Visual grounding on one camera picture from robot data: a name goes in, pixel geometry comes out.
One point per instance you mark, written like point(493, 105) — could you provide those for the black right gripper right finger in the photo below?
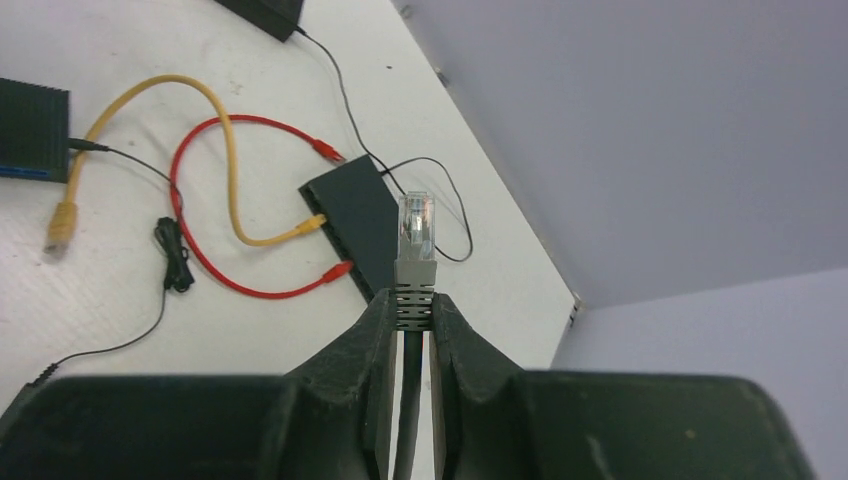
point(493, 419)

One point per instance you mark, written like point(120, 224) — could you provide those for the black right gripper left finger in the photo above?
point(329, 418)

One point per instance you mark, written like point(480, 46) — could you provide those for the black network switch box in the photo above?
point(361, 221)

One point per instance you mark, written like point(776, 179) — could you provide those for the black ribbed power adapter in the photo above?
point(34, 132)

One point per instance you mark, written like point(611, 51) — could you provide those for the small black power brick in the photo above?
point(277, 18)

